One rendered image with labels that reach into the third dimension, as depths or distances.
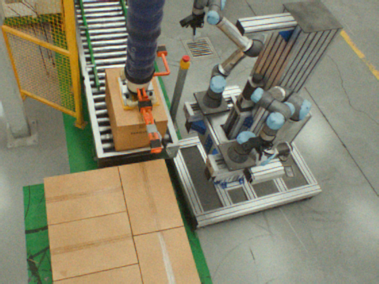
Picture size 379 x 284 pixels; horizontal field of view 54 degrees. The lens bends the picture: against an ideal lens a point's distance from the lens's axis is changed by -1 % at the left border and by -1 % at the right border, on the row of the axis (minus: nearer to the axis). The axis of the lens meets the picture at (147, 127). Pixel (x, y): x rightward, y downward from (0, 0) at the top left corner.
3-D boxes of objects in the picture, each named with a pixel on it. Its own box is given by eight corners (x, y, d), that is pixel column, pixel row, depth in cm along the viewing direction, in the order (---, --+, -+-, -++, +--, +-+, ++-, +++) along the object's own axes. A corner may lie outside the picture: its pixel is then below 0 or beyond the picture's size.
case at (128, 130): (105, 98, 344) (105, 68, 311) (147, 93, 352) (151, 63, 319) (116, 153, 312) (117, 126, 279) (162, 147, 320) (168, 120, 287)
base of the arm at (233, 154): (242, 143, 270) (247, 136, 262) (252, 161, 262) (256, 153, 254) (224, 147, 266) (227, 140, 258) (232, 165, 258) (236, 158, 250)
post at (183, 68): (165, 124, 401) (180, 58, 319) (171, 124, 402) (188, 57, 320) (167, 130, 397) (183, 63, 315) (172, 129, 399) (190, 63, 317)
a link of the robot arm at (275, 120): (289, 117, 179) (280, 126, 175) (280, 130, 188) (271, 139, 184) (275, 107, 182) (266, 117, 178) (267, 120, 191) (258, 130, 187)
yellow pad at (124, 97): (116, 78, 307) (116, 74, 302) (127, 76, 308) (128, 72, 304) (123, 110, 288) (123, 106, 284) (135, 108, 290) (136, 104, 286)
